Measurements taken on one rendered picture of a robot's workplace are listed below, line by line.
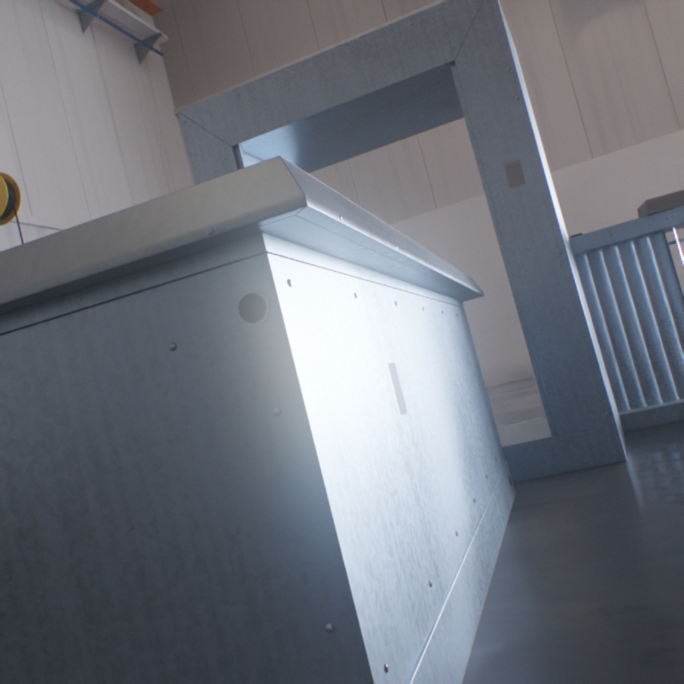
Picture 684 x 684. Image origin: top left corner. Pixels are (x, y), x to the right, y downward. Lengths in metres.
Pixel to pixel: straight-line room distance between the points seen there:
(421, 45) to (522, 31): 8.30
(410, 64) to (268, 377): 2.11
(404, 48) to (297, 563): 2.24
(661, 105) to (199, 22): 6.45
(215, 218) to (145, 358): 0.17
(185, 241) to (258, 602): 0.36
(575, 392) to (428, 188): 8.35
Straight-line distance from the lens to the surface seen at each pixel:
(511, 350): 10.47
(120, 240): 0.83
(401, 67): 2.82
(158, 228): 0.81
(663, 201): 3.32
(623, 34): 10.98
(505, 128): 2.70
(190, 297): 0.83
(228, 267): 0.81
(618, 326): 3.39
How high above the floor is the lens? 0.42
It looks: 5 degrees up
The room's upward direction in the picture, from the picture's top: 14 degrees counter-clockwise
